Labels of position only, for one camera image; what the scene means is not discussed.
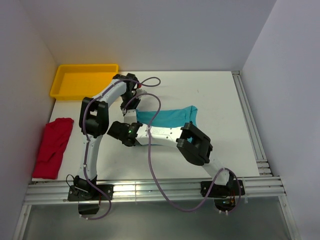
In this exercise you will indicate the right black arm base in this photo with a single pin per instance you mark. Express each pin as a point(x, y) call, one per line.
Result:
point(225, 196)

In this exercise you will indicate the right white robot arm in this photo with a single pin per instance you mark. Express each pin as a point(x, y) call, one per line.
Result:
point(194, 145)

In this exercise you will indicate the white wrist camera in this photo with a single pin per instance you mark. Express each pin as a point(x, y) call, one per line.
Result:
point(140, 91)
point(130, 116)

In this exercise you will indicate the yellow plastic tray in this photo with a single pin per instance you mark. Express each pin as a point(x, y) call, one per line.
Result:
point(73, 82)

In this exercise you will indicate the teal t shirt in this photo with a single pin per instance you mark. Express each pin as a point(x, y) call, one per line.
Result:
point(169, 118)

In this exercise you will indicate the red t shirt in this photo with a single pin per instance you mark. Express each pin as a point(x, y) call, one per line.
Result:
point(54, 142)

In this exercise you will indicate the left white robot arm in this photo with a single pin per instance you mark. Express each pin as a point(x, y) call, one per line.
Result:
point(94, 123)

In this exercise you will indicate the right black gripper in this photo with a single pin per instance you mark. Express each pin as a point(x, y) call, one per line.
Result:
point(127, 124)

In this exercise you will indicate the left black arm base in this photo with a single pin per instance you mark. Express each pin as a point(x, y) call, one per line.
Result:
point(89, 196)

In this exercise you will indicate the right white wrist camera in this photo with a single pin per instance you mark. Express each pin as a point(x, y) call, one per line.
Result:
point(130, 116)

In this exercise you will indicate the front aluminium rail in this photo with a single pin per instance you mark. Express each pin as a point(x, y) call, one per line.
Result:
point(56, 192)

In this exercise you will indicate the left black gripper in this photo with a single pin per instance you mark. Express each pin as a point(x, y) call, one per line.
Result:
point(134, 106)

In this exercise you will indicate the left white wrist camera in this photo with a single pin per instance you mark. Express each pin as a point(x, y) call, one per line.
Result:
point(140, 91)

